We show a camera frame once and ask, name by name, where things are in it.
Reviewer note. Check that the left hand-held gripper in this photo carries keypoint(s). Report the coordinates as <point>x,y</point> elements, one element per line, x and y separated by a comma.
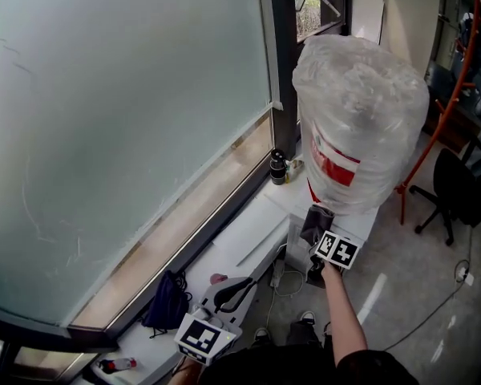
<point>200,337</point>

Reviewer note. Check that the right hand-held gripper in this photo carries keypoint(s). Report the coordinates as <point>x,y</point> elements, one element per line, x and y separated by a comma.
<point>338,251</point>

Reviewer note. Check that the grey cloth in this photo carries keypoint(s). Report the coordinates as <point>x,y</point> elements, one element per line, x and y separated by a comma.
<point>314,223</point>

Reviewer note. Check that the white water dispenser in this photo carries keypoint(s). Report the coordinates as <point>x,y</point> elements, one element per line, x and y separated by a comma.
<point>364,225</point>

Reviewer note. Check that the person's right forearm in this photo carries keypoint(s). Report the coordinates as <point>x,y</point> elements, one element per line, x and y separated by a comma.
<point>340,315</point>

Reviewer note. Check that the plastic-wrapped clear water jug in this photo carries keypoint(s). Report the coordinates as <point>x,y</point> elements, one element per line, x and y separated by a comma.
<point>356,114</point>

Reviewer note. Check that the small pink cap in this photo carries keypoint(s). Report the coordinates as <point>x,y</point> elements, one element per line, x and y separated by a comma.
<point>218,279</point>

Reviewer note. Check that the person's left shoe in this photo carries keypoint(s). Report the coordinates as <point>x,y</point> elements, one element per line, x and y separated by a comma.
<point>260,334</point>

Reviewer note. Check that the person's shoe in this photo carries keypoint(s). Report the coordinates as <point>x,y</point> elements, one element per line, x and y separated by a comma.
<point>260,334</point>
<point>308,317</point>

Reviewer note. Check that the person's right shoe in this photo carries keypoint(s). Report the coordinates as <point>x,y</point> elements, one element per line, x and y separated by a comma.
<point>308,317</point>

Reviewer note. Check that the person's black trousers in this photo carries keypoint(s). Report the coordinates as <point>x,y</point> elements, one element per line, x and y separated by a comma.
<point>300,333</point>

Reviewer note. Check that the person's black shirt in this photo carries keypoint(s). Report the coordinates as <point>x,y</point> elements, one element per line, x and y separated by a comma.
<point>284,367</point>

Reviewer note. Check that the black flask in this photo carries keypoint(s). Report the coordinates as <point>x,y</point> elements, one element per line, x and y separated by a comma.
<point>278,168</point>

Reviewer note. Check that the clear red-label bottle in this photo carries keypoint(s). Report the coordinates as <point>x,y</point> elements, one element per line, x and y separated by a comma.
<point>122,363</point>

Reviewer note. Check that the white floor power strip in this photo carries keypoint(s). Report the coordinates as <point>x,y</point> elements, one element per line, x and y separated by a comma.
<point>467,279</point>

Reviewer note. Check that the black office chair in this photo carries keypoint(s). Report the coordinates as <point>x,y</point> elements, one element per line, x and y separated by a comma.
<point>457,183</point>

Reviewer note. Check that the white leaning board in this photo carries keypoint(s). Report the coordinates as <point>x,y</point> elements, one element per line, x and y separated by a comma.
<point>369,6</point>

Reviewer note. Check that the orange coat rack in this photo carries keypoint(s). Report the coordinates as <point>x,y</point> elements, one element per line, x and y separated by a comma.
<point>477,6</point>

